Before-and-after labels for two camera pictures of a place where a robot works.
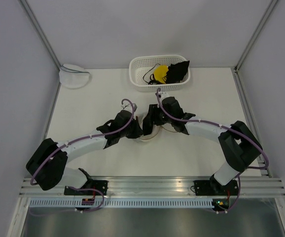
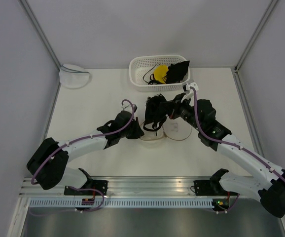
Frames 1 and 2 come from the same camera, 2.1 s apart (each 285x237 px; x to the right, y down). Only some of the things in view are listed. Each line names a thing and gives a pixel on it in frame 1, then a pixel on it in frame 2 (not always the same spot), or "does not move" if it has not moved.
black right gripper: (153, 110) to (174, 105)
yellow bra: (160, 72) does not move
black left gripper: (138, 132) does not move
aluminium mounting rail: (152, 187) does not move
